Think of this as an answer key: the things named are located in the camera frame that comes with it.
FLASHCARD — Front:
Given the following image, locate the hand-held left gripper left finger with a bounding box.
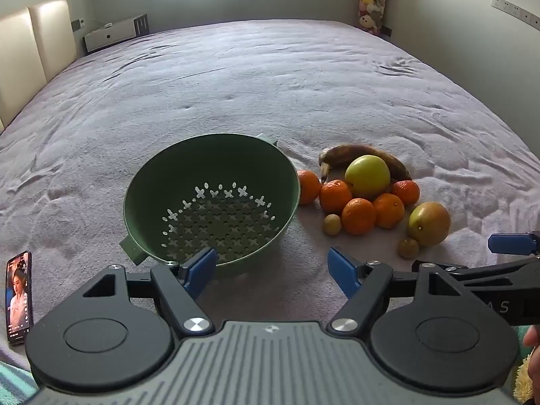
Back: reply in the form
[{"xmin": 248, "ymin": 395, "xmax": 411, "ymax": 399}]
[{"xmin": 82, "ymin": 247, "xmax": 218, "ymax": 335}]

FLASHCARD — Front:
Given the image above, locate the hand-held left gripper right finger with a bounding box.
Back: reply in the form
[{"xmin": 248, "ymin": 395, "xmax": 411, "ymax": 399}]
[{"xmin": 328, "ymin": 246, "xmax": 461, "ymax": 335}]

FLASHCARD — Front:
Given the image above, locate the yellow plush toy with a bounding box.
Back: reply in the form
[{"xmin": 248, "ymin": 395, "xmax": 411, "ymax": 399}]
[{"xmin": 514, "ymin": 356, "xmax": 537, "ymax": 404}]

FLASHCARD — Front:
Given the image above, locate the brown overripe banana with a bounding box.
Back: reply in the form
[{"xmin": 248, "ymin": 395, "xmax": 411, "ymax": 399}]
[{"xmin": 318, "ymin": 144, "xmax": 412, "ymax": 184}]

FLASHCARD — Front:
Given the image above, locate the person's right hand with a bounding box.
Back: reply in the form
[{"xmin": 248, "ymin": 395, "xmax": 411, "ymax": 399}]
[{"xmin": 522, "ymin": 324, "xmax": 540, "ymax": 389}]

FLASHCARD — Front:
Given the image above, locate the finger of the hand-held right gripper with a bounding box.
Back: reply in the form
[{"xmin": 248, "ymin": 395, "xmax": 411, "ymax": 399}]
[
  {"xmin": 411, "ymin": 256, "xmax": 540, "ymax": 294},
  {"xmin": 488, "ymin": 231, "xmax": 540, "ymax": 257}
]

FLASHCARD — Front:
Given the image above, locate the black smartphone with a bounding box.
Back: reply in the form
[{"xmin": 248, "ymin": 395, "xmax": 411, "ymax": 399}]
[{"xmin": 5, "ymin": 250, "xmax": 34, "ymax": 347}]

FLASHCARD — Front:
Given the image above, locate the green apple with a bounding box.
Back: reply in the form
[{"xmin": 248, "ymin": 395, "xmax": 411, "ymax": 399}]
[{"xmin": 345, "ymin": 155, "xmax": 391, "ymax": 200}]

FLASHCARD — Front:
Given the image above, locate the grey bed blanket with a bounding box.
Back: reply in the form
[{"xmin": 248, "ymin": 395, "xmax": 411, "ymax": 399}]
[{"xmin": 0, "ymin": 19, "xmax": 540, "ymax": 389}]

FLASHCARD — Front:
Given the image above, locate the orange tangerine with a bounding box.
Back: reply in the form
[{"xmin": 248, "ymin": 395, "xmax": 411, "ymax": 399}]
[
  {"xmin": 296, "ymin": 170, "xmax": 322, "ymax": 206},
  {"xmin": 319, "ymin": 180, "xmax": 353, "ymax": 214},
  {"xmin": 341, "ymin": 198, "xmax": 377, "ymax": 236},
  {"xmin": 373, "ymin": 193, "xmax": 406, "ymax": 230},
  {"xmin": 394, "ymin": 180, "xmax": 421, "ymax": 207}
]

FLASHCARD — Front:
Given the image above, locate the teal cloth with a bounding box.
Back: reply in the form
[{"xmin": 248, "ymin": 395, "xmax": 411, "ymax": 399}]
[{"xmin": 0, "ymin": 360, "xmax": 39, "ymax": 405}]

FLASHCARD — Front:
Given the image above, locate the white wall socket strip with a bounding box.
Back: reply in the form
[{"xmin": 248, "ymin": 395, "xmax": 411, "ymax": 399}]
[{"xmin": 491, "ymin": 0, "xmax": 540, "ymax": 31}]

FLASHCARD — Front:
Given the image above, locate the hanging plush toy bundle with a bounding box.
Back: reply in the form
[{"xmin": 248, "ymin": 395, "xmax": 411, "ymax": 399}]
[{"xmin": 358, "ymin": 0, "xmax": 392, "ymax": 35}]

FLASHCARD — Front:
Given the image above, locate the green plastic colander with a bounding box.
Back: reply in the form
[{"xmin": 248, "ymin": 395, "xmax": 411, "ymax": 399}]
[{"xmin": 119, "ymin": 133, "xmax": 301, "ymax": 279}]

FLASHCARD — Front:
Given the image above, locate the white nightstand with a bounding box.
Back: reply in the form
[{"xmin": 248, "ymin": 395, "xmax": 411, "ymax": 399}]
[{"xmin": 82, "ymin": 19, "xmax": 138, "ymax": 54}]

